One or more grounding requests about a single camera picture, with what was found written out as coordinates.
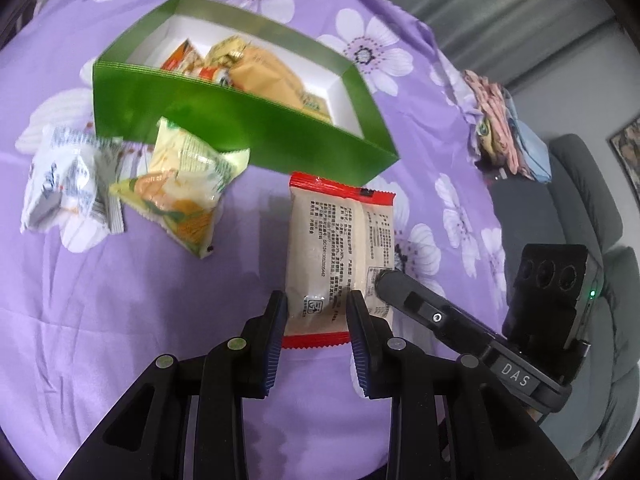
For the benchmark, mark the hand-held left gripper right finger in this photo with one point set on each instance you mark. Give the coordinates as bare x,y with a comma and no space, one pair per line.
361,360

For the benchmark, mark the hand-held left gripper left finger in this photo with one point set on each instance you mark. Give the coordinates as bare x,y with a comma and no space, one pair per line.
274,355

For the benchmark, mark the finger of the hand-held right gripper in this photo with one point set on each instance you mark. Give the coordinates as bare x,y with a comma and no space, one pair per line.
425,305

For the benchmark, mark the red edged cracker packet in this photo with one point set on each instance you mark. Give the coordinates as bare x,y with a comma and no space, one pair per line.
330,240

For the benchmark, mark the green cardboard box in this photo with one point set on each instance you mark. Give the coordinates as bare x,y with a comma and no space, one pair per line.
250,125

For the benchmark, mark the tan cracker packet green label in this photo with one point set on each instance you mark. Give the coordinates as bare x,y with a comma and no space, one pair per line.
270,80

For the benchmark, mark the red snack packet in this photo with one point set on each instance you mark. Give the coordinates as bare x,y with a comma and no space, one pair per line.
182,57

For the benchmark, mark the grey sofa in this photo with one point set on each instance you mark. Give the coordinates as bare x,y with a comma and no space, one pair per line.
575,185

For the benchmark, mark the purple floral bedsheet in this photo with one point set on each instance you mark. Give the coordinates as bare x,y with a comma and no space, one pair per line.
150,310

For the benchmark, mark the blue folded cloth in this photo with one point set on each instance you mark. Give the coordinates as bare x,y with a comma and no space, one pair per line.
532,150

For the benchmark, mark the pale yellow green snack packet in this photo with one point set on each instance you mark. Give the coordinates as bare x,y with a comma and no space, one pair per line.
185,180

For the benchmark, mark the pink patterned folded cloth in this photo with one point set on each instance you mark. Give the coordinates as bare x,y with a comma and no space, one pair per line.
492,110

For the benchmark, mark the white blue snack packet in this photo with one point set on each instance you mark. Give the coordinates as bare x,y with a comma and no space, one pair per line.
55,185

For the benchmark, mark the grey curtain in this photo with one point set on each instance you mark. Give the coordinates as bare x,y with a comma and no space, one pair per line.
475,10

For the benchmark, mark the framed wall picture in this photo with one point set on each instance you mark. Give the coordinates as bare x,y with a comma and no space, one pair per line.
627,142

